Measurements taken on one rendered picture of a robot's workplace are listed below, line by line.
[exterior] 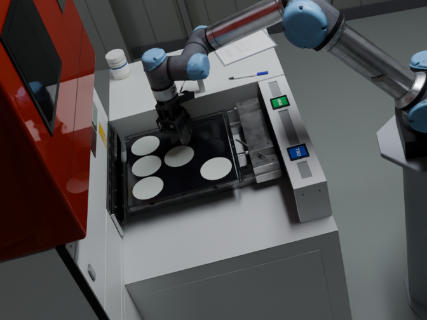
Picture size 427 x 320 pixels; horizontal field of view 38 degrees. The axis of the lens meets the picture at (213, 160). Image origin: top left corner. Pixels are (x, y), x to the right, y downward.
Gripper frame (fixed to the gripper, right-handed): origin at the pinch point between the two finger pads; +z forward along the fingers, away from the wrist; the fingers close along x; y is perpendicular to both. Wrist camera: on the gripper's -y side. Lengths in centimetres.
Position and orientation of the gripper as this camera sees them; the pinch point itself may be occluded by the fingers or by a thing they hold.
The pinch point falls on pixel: (186, 140)
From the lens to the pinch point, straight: 205.0
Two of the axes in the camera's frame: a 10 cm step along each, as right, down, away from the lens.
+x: 9.0, 0.9, -4.3
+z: 2.3, 7.3, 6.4
